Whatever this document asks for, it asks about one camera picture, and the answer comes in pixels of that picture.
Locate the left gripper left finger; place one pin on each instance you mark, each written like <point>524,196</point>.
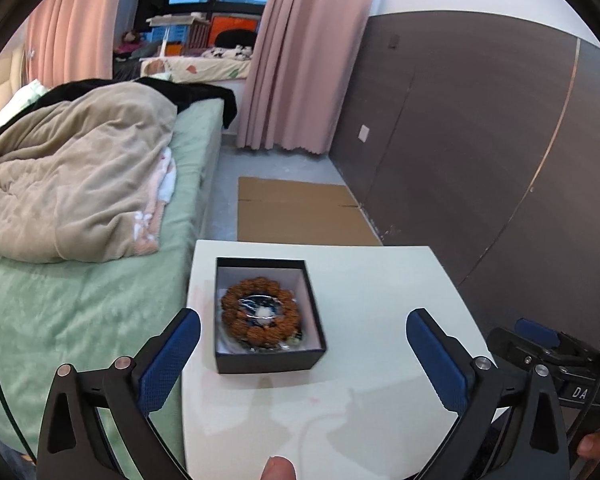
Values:
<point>143,386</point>

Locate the beige blanket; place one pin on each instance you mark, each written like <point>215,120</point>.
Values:
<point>82,180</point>

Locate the black jewelry box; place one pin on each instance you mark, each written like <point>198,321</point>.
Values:
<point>266,319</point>

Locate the white wall switch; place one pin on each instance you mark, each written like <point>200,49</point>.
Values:
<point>363,133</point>

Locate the pink curtain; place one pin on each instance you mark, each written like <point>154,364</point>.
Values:
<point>69,40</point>
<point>299,73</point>

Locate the flat cardboard sheet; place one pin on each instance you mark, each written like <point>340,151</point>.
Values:
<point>300,213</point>

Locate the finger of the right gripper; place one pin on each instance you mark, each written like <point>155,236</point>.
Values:
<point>537,333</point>

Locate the person's left hand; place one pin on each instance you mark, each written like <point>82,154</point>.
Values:
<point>278,468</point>

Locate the floral patterned bedding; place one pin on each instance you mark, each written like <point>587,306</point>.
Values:
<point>216,64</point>

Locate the black garment on bed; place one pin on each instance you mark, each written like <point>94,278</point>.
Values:
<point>181,94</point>

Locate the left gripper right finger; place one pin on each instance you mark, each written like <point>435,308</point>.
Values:
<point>451,370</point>

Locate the green bed mattress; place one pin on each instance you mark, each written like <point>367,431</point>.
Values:
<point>87,314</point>

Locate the person's right hand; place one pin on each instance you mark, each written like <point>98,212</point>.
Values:
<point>589,446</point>

